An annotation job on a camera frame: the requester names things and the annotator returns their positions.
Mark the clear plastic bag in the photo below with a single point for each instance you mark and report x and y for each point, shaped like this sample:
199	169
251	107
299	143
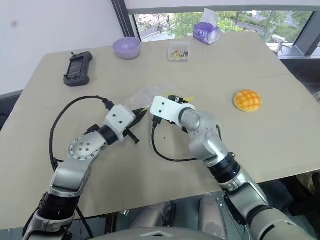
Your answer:
145	96

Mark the white glue gun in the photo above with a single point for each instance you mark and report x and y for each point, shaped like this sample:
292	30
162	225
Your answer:
280	41

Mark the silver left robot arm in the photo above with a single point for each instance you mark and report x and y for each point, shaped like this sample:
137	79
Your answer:
72	175

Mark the black handheld remote controller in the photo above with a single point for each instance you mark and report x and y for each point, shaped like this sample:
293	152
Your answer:
77	70

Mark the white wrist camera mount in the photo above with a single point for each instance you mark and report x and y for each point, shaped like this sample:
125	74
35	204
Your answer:
118	118
165	108

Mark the purple tissue pack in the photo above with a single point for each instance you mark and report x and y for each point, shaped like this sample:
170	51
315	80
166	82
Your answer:
206	32

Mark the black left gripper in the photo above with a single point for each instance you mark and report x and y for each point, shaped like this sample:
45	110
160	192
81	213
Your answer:
135	120

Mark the dark window frame post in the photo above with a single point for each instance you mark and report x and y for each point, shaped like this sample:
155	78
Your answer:
125	22

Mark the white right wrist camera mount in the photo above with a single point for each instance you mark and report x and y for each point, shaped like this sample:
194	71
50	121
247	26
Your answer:
165	108

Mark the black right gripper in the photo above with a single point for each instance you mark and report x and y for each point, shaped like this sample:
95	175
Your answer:
176	98

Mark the clear box of coloured clips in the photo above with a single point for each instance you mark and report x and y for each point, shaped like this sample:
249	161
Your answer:
178	52

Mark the orange melon bun snack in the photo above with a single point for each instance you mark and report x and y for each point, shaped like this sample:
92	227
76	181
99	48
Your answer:
248	101

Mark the grey robot torso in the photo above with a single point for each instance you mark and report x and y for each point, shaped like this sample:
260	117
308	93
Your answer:
160	234

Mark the grey rounded robot leg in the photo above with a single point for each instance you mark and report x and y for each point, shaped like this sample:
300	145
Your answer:
152	215
212	215

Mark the purple bowl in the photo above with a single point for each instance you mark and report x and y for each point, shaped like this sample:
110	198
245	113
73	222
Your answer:
126	48

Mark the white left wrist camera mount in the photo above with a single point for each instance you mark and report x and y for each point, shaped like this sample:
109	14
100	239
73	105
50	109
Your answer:
118	118

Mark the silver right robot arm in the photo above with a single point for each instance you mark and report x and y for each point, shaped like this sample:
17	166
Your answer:
207	142

